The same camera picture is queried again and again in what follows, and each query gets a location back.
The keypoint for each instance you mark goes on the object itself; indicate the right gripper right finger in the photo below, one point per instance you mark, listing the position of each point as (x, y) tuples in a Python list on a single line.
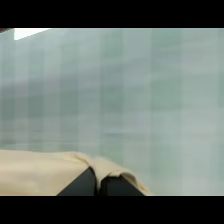
[(121, 187)]

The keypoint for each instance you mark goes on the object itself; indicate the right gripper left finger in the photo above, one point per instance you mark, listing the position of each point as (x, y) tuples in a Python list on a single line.
[(81, 186)]

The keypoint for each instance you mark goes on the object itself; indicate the cream garment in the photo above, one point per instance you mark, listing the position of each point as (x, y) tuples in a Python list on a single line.
[(36, 170)]

